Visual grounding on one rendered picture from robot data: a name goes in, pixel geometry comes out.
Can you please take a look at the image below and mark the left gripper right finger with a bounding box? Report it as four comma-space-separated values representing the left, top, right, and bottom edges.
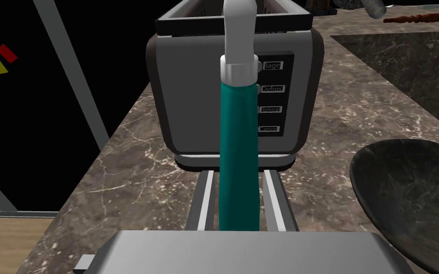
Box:
258, 169, 300, 232

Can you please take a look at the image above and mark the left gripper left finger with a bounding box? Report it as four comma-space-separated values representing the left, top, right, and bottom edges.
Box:
185, 170, 218, 232

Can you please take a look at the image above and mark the teal handled white utensil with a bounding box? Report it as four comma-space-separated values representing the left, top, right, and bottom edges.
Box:
218, 0, 260, 232

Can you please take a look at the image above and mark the grey toaster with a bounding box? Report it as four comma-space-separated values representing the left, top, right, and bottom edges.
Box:
145, 0, 325, 173

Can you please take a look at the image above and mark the dark marble bowl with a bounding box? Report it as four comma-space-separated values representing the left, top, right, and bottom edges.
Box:
349, 138, 439, 274

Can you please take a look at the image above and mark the grey cylinder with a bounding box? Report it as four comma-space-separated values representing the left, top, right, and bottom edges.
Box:
361, 0, 387, 19

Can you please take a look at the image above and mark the brown wooden rolling pin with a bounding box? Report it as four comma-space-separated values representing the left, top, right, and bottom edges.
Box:
383, 12, 439, 24

